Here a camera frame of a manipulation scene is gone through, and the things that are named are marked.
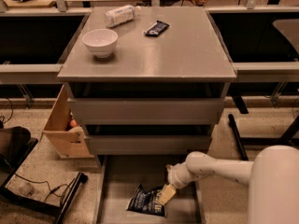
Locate dark blue snack bar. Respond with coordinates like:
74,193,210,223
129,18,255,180
144,21,169,37

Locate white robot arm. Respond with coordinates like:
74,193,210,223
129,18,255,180
158,146,299,224

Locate grey metal rail frame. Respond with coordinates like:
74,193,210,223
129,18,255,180
1,6,299,84

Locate open bottom drawer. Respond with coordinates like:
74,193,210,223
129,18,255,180
95,155,205,224

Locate clear plastic water bottle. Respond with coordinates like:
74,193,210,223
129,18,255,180
105,5,141,28

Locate blue chip bag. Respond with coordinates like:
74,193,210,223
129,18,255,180
126,184,166,217

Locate dark bag on left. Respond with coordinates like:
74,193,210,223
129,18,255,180
0,126,31,164

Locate black floor stand bar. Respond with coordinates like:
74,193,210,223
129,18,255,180
228,114,249,161

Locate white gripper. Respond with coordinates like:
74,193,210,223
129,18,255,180
157,162,194,205

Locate cardboard box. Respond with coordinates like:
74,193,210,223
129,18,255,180
43,87,93,158

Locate black cable on floor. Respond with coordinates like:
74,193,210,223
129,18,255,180
13,172,78,205

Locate black frame base left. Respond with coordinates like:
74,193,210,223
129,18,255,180
0,138,88,224

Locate orange ball in box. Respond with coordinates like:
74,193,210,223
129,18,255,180
69,119,78,128

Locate grey drawer cabinet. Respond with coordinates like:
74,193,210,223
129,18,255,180
58,7,236,164

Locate white ceramic bowl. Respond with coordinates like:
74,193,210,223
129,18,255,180
82,29,119,58

